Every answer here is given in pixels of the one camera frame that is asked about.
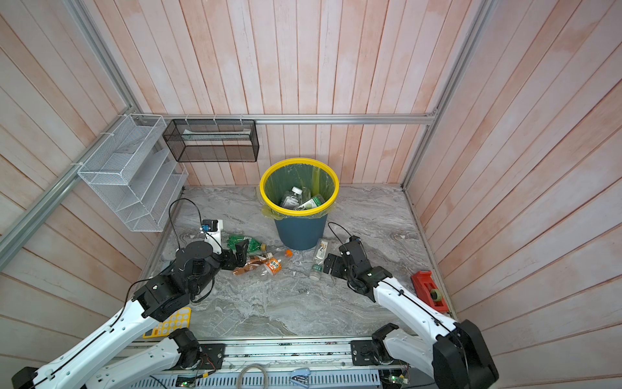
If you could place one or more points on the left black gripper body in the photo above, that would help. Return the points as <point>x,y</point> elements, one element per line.
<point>226,260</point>

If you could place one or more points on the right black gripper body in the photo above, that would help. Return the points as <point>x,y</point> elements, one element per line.
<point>349,273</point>

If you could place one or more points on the green plastic bottle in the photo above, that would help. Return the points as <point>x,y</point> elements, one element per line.
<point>254,246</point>

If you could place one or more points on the brown label plastic bottle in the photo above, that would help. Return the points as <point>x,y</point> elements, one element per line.
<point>253,263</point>

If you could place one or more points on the clear bottle white green label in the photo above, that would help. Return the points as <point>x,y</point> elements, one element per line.
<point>316,272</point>

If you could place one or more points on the crushed clear bottle bird label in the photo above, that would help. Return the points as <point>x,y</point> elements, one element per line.
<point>321,250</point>

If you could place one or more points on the clear bottle white text label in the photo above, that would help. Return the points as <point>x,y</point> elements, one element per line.
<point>292,199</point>

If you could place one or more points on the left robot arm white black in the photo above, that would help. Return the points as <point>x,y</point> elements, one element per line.
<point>188,279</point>

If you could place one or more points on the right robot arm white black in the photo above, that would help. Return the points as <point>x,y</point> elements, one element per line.
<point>453,354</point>

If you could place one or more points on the blue bin with yellow rim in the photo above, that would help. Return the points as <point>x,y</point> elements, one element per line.
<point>301,234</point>

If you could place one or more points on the yellow-green bin liner bag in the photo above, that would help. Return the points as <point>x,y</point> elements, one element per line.
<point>312,176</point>

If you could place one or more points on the yellow perforated plate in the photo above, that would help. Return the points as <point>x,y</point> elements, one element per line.
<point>178,320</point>

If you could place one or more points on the blue clip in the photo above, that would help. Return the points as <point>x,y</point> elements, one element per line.
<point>301,377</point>

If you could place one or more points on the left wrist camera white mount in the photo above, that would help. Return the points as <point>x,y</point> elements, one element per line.
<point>212,230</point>

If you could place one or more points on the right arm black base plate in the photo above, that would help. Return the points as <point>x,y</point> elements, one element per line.
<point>368,353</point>

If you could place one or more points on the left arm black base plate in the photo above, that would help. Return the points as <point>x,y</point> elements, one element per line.
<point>211,356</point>

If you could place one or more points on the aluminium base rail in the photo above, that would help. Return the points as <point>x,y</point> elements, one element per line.
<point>285,353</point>

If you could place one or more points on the black mesh wall basket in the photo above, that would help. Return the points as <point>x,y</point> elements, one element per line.
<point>212,140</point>

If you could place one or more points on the white wire mesh shelf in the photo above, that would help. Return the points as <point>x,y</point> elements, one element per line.
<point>136,177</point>

